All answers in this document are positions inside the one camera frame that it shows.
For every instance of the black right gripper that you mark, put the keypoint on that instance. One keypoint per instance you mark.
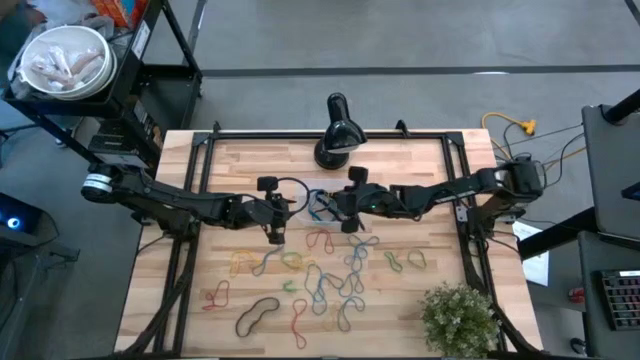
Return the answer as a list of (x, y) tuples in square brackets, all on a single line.
[(362, 200)]

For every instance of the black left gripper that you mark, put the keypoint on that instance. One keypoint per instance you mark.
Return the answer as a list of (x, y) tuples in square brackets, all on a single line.
[(272, 210)]

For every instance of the yellow rubber band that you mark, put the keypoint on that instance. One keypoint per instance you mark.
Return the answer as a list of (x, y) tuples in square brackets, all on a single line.
[(233, 265), (310, 262), (330, 315)]

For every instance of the small green rubber band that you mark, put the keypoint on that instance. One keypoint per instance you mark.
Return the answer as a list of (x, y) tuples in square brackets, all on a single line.
[(286, 287)]

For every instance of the thick black rubber band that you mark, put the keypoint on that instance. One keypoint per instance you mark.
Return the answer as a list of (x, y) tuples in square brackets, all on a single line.
[(262, 301)]

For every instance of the long red rubber band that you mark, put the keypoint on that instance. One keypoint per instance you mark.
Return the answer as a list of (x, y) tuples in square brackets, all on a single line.
[(296, 327)]

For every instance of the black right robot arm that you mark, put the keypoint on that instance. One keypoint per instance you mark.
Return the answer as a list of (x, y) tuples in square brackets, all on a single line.
[(450, 192)]

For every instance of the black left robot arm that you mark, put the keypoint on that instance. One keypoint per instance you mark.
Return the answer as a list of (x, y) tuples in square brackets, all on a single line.
[(175, 202)]

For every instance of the clear plastic bin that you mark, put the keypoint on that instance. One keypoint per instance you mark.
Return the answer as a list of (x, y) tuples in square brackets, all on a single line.
[(304, 186)]

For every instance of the black desk lamp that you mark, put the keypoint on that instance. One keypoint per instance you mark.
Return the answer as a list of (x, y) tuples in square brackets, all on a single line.
[(340, 135)]

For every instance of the green artificial plant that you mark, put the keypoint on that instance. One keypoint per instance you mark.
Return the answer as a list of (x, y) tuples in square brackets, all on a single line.
[(457, 320)]

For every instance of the black utility cart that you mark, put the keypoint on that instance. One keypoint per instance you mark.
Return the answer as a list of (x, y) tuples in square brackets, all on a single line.
[(120, 107)]

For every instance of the white paper sheet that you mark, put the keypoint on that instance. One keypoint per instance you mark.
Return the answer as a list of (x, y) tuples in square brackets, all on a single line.
[(537, 267)]

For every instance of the red can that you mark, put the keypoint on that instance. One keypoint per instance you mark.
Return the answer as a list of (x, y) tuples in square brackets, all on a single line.
[(576, 295)]

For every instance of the orange cardboard box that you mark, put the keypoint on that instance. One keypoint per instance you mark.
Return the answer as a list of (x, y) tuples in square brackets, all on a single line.
[(117, 12)]

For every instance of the black floor stand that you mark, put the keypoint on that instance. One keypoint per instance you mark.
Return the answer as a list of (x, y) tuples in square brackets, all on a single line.
[(30, 250)]

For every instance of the wrapped food packets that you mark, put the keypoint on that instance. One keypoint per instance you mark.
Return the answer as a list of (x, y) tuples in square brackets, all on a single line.
[(60, 70)]

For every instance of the computer tower with blue light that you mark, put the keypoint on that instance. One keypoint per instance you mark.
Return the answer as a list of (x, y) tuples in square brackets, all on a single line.
[(15, 222)]

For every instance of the white bowl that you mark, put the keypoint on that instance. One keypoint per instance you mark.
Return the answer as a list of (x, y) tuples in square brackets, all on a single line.
[(70, 35)]

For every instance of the black side desk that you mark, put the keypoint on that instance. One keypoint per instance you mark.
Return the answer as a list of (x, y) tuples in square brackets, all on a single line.
[(590, 320)]

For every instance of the grey side table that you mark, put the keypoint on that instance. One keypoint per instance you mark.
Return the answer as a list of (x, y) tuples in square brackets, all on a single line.
[(615, 165)]

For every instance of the clear plastic bag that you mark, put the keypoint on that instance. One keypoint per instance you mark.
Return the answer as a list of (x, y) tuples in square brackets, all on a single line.
[(60, 10)]

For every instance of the black keyboard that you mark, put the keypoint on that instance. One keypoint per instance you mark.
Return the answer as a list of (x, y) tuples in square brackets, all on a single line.
[(622, 300)]

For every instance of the black pole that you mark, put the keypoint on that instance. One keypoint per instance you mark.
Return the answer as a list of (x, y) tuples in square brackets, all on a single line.
[(622, 107)]

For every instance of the person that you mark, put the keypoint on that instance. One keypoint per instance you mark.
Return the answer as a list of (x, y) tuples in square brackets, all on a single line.
[(20, 12)]

